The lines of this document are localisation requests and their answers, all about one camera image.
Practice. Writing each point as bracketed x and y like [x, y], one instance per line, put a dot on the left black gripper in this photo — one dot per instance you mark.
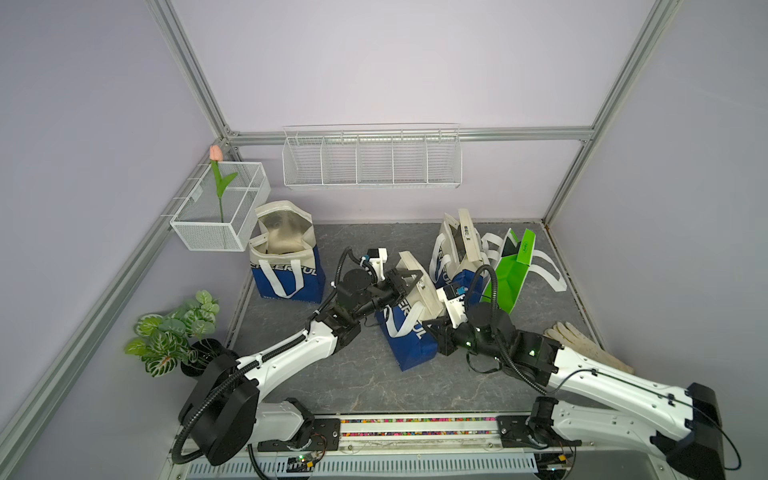
[409, 273]

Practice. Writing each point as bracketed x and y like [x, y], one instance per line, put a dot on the green white takeout bag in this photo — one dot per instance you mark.
[513, 258]

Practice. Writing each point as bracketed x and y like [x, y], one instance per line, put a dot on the blue beige tote bag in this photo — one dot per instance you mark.
[284, 257]

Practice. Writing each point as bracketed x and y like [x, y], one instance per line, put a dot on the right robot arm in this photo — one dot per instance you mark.
[582, 401]

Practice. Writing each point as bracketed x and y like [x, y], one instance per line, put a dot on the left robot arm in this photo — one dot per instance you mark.
[226, 410]

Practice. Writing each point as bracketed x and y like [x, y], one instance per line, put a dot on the cream work glove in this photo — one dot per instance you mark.
[569, 335]

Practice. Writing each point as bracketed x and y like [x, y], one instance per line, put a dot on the white vent grille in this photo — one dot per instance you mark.
[419, 465]

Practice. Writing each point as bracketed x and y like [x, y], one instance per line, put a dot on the pink artificial tulip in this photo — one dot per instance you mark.
[221, 181]

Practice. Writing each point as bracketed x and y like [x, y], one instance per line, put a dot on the potted green plant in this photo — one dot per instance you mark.
[180, 339]

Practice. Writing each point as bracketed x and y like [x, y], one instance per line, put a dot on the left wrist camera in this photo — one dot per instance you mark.
[377, 257]

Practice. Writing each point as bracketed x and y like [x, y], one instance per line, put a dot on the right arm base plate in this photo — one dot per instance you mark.
[519, 431]

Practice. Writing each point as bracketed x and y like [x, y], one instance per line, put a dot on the white wire wall shelf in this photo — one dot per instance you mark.
[384, 155]

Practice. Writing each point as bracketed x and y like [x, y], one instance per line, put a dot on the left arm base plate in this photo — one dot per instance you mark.
[321, 434]

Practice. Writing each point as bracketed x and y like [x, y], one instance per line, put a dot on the white mesh wall basket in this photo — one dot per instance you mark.
[218, 214]

